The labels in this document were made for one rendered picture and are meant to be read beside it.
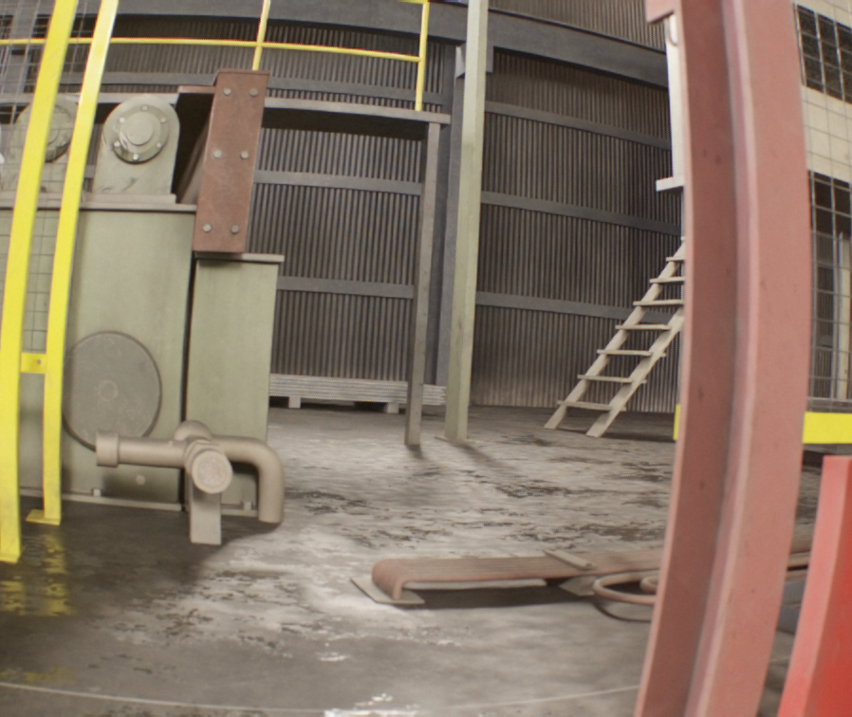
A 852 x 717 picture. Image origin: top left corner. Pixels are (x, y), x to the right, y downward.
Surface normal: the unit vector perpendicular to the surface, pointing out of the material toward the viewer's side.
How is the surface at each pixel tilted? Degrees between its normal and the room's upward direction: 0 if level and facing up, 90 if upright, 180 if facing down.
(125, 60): 90
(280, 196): 90
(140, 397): 90
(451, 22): 90
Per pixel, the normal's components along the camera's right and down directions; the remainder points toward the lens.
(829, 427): 0.30, 0.03
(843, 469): -0.95, -0.06
